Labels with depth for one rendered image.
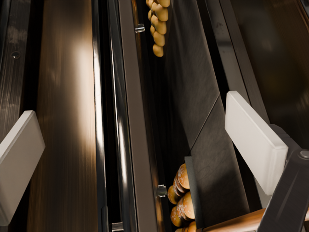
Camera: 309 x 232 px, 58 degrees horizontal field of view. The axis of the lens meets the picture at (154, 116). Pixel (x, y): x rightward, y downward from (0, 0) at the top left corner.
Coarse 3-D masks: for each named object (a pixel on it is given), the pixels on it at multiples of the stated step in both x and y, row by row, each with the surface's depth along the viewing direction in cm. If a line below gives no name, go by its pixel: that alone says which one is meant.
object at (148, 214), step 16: (128, 0) 52; (128, 16) 51; (128, 32) 49; (128, 48) 47; (128, 64) 46; (128, 80) 45; (144, 80) 59; (128, 96) 44; (144, 96) 49; (128, 112) 42; (144, 112) 43; (144, 128) 41; (144, 144) 40; (144, 160) 39; (144, 176) 38; (144, 192) 37; (144, 208) 36; (160, 208) 49; (144, 224) 35; (160, 224) 42
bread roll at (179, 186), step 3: (177, 171) 114; (177, 174) 113; (177, 177) 112; (177, 180) 112; (177, 183) 111; (177, 186) 111; (180, 186) 110; (180, 189) 111; (183, 189) 110; (186, 189) 110; (183, 192) 111; (186, 192) 111
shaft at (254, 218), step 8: (264, 208) 46; (240, 216) 56; (248, 216) 51; (256, 216) 47; (216, 224) 73; (224, 224) 64; (232, 224) 59; (240, 224) 54; (248, 224) 51; (256, 224) 48
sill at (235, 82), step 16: (208, 0) 75; (208, 16) 72; (208, 32) 74; (224, 32) 70; (224, 48) 68; (224, 64) 65; (224, 80) 65; (240, 80) 64; (224, 96) 66; (240, 160) 59; (256, 192) 53; (256, 208) 54
